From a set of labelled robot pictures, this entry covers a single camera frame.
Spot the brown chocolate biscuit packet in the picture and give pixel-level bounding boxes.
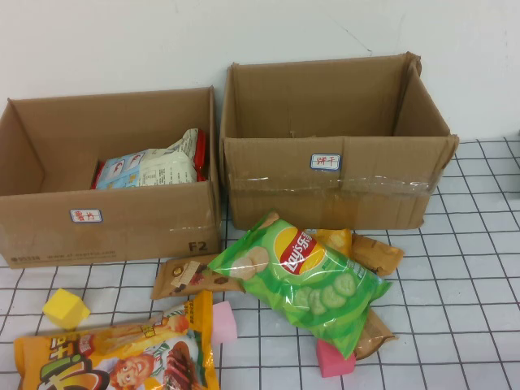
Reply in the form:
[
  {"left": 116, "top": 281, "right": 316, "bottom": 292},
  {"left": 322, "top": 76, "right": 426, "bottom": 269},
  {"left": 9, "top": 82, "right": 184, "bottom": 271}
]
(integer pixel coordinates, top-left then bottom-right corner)
[{"left": 150, "top": 253, "right": 245, "bottom": 301}]

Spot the green Lay's chips bag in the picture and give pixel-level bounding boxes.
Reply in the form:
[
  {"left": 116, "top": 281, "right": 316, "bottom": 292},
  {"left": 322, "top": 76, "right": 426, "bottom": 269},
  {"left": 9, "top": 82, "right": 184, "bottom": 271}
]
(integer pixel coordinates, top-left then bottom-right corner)
[{"left": 207, "top": 209, "right": 393, "bottom": 361}]

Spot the large orange chips bag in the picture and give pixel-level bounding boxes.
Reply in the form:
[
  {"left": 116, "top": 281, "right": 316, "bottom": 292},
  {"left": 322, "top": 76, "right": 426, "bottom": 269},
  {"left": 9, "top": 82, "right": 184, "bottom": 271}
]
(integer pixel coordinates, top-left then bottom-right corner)
[{"left": 13, "top": 290, "right": 220, "bottom": 390}]

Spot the red snack bag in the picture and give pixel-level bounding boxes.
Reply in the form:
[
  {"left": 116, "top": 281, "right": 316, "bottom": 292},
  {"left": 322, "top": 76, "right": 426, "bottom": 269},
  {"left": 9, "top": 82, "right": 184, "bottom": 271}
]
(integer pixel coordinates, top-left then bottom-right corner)
[{"left": 91, "top": 130, "right": 210, "bottom": 190}]

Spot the orange-brown snack packet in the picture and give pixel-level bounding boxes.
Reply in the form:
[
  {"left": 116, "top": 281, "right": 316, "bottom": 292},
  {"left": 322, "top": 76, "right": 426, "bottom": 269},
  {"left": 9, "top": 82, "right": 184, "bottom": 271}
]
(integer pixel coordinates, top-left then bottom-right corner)
[{"left": 351, "top": 233, "right": 406, "bottom": 278}]

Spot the taped cardboard box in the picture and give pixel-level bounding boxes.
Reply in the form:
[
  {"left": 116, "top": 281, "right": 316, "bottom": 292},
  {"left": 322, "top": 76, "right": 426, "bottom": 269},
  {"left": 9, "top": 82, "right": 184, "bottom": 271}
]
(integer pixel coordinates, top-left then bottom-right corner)
[{"left": 219, "top": 51, "right": 461, "bottom": 232}]

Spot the white label with red writing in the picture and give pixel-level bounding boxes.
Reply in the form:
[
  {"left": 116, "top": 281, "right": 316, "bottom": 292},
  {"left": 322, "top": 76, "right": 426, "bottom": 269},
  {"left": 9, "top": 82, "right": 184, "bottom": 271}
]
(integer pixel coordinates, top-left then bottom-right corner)
[
  {"left": 69, "top": 208, "right": 103, "bottom": 224},
  {"left": 310, "top": 153, "right": 344, "bottom": 171}
]

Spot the light pink foam cube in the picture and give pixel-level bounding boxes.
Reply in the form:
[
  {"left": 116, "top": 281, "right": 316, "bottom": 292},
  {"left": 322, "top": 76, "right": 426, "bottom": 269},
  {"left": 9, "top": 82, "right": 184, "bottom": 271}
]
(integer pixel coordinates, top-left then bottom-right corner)
[{"left": 211, "top": 301, "right": 239, "bottom": 345}]

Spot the cardboard box with F2 print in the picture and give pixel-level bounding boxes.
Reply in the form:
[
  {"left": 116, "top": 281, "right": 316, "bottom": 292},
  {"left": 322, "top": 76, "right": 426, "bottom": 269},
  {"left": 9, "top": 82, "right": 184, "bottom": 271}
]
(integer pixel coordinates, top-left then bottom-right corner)
[{"left": 0, "top": 84, "right": 223, "bottom": 270}]

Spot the dark pink foam cube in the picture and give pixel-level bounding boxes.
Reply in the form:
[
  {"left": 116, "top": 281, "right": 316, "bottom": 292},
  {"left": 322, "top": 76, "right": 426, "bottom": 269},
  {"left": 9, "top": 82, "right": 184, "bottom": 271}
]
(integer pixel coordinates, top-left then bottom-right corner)
[{"left": 316, "top": 339, "right": 358, "bottom": 379}]

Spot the white black-grid tablecloth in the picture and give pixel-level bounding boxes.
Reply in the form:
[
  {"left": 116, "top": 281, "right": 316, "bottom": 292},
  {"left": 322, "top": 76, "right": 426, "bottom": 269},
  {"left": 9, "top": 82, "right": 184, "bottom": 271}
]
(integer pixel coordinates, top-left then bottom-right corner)
[{"left": 0, "top": 137, "right": 520, "bottom": 390}]

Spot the yellow foam cube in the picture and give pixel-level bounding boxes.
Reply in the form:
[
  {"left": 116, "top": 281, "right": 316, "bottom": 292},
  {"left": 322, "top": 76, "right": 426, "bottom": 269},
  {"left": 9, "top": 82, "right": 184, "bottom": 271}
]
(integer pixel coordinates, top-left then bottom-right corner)
[{"left": 42, "top": 288, "right": 91, "bottom": 331}]

